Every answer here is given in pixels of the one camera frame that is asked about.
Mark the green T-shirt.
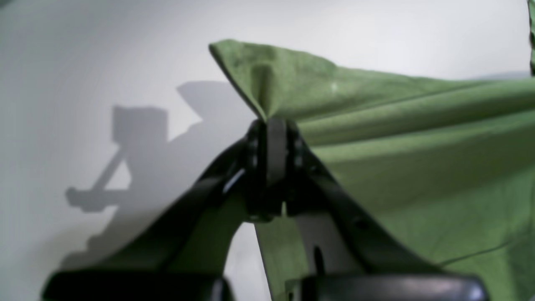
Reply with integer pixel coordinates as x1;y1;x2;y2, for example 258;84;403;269
209;0;534;301

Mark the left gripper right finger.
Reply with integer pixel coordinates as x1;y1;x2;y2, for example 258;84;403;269
266;119;489;301

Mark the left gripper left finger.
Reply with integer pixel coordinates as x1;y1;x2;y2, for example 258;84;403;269
42;120;266;301

